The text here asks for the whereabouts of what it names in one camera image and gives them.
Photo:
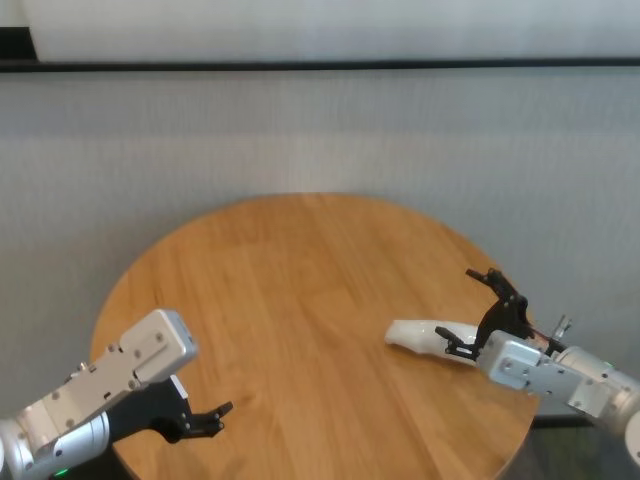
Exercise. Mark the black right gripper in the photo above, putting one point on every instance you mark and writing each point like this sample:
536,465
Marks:
505,317

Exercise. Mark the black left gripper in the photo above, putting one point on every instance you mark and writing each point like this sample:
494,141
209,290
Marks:
150,410

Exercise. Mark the white plastic-wrapped sandbag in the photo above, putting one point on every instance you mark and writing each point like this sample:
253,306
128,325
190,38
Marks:
430,339

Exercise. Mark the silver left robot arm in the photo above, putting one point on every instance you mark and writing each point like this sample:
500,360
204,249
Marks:
50,440

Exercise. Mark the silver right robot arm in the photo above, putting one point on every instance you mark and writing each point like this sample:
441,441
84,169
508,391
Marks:
600,395

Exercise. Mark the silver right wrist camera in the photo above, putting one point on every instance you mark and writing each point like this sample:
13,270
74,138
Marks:
530,367

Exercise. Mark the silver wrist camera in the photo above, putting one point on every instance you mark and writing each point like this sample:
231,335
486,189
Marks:
530,367
125,365

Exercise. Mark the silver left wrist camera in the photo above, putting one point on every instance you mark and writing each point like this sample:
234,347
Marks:
125,365

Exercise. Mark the black wall strip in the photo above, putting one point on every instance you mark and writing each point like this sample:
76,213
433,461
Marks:
320,64

